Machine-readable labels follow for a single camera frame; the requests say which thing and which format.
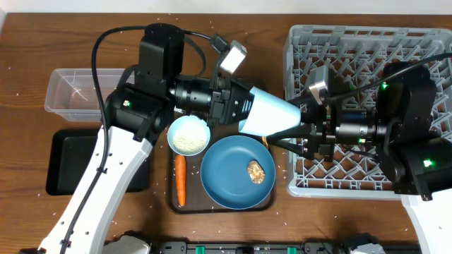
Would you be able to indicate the brown food piece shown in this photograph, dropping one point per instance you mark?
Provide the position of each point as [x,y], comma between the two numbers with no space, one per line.
[256,172]

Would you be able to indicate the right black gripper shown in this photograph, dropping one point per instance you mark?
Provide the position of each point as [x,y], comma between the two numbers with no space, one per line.
[324,136]

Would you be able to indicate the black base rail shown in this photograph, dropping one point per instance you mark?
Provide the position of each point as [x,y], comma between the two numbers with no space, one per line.
[179,247]

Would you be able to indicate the light blue rice bowl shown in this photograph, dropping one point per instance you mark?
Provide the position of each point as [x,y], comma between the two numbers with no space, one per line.
[188,135]

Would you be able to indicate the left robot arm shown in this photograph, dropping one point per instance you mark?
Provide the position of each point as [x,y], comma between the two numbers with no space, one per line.
[133,117]

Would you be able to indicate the clear plastic waste bin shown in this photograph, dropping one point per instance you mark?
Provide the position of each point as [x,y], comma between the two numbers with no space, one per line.
[71,95]

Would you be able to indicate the light blue plastic cup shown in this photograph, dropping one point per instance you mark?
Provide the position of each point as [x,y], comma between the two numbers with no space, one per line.
[269,114]

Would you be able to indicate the dark blue plate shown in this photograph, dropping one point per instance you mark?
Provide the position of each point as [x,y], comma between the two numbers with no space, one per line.
[224,172]

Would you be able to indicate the brown serving tray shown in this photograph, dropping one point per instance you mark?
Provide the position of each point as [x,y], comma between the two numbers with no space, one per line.
[197,200]

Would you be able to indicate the grey dishwasher rack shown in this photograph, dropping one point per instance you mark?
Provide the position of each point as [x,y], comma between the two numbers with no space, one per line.
[357,54]

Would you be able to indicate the black rectangular tray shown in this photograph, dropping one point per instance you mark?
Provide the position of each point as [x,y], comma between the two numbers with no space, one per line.
[69,156]

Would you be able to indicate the orange carrot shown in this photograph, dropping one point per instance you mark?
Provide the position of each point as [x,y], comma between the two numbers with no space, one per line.
[180,176]

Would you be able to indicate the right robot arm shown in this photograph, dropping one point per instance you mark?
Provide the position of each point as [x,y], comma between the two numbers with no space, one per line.
[416,160]

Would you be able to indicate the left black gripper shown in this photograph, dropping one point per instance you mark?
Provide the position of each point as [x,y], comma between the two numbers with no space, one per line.
[226,103]

